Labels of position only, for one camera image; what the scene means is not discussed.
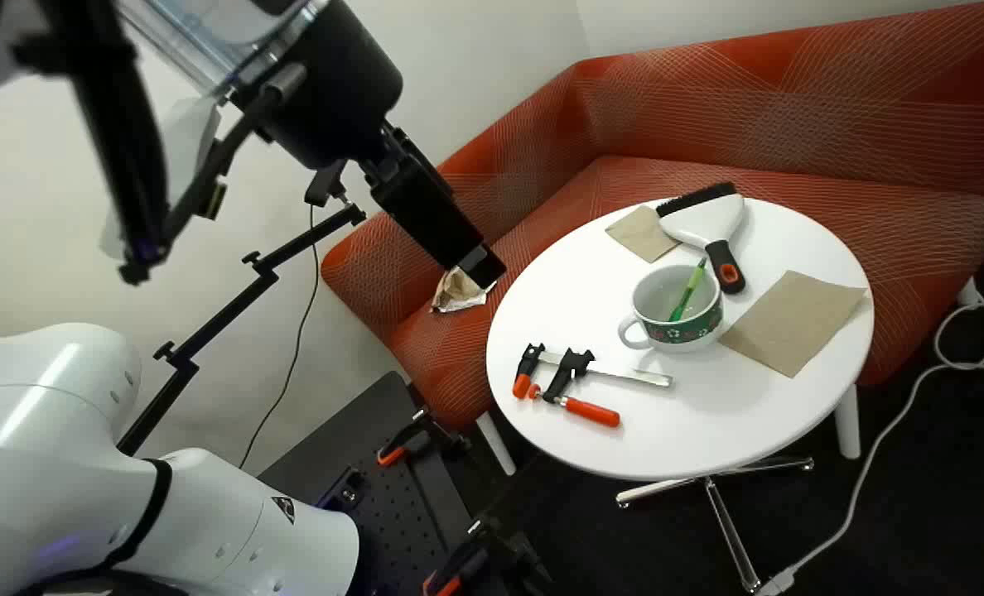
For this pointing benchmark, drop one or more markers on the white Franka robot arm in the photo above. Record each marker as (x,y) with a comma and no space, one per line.
(47,442)

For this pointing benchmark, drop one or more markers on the black perforated base board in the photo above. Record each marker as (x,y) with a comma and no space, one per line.
(392,518)

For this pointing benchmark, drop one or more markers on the green pen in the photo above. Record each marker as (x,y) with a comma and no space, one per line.
(689,290)

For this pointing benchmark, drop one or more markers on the white mug with green band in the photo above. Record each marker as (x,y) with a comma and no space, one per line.
(652,295)

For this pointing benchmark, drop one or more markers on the small clamp on base board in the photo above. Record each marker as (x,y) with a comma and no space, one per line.
(402,451)

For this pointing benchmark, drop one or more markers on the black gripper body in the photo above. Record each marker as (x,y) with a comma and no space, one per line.
(425,204)

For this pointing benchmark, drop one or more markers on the large clamp on base board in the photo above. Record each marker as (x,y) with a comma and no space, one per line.
(478,564)

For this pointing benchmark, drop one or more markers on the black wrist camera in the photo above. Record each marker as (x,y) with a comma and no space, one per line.
(325,183)

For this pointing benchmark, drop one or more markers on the bar clamp with silver bar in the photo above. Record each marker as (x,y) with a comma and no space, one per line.
(612,371)

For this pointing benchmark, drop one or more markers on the crumpled paper scrap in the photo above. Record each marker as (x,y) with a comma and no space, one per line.
(459,295)

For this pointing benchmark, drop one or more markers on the orange fabric sofa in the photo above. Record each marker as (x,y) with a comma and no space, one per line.
(844,112)

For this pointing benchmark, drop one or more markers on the large brown cardboard piece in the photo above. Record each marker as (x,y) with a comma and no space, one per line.
(792,321)

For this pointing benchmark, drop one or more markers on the white round side table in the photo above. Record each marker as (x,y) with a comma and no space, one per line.
(734,418)

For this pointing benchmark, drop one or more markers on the metal floor stand legs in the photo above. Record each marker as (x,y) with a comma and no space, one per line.
(730,539)

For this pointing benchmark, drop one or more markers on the black tripod pole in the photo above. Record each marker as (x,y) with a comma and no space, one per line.
(128,144)

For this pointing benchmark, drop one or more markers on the small brown cardboard piece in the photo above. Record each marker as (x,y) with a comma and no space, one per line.
(642,232)

